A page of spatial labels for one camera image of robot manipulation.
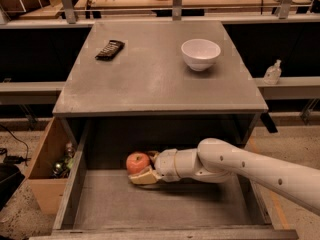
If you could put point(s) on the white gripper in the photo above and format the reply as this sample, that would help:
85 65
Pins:
165 165

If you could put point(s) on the red apple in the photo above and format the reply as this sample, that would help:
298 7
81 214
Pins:
136 162

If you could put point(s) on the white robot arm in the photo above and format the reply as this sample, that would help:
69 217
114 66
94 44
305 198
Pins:
214 161

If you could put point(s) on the open grey top drawer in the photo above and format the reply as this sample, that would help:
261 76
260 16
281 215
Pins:
100 203

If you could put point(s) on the grey metal drawer cabinet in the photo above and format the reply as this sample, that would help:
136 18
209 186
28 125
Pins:
148 81

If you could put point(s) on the wooden box with items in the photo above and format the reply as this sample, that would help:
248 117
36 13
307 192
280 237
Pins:
47 188

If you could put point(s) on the white ceramic bowl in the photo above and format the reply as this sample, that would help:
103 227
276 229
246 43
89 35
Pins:
200 54

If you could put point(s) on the black snack bag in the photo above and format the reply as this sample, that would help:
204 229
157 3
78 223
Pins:
110 51

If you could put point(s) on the black object at left edge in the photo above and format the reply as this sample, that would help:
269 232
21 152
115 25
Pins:
10 179

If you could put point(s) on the clear sanitizer bottle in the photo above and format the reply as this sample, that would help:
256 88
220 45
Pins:
273 73

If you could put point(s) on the metal rail shelf frame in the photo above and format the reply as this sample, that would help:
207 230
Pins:
225 10

